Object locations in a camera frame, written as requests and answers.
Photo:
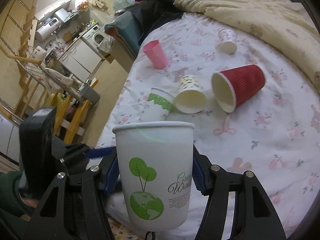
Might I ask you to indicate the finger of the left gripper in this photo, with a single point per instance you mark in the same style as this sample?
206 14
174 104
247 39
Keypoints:
94 153

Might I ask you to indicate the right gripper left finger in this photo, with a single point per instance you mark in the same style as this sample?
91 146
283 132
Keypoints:
72 207

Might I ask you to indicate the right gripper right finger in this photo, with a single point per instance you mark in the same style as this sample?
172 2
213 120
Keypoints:
254 214

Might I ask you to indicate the white cup green tree print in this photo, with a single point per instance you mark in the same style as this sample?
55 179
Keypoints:
155 163

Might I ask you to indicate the white cup green leaf band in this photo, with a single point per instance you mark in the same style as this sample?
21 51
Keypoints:
158 106

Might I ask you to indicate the yellow patterned paper cup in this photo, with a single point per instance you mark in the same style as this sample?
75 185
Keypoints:
190 98

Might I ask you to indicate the pink plastic hexagonal cup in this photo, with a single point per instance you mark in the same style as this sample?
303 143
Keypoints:
155 53

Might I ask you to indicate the red ripple paper cup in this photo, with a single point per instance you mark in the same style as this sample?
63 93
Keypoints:
234 87

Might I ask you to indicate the pink patterned paper cup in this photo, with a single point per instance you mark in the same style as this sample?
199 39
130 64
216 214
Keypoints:
228 41

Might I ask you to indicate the yellow wooden chair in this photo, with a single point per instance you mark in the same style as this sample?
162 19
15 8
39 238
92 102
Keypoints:
72 127

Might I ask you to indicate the wooden stair railing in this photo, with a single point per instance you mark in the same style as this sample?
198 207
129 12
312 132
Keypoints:
33 91

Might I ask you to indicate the grey trash bin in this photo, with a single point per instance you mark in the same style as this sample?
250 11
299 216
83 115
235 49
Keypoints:
88 93

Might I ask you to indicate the white kitchen cabinet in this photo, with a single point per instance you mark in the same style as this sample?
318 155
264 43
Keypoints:
80 60

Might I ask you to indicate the floral white bed sheet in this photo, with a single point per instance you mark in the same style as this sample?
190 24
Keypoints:
275 134

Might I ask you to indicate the white washing machine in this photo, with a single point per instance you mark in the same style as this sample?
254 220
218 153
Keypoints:
93 37

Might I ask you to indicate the white water heater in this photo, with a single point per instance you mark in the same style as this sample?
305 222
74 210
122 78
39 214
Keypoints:
43 32

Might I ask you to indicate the teal folded blanket pile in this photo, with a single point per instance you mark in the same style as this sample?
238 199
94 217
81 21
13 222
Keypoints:
127 31

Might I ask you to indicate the white plastic bag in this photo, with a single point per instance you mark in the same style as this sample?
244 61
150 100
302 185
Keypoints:
121 4

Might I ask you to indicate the dark clothes pile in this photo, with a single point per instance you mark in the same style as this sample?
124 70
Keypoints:
152 14

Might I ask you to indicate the cream bear print duvet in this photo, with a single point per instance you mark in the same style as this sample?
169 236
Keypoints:
283 24

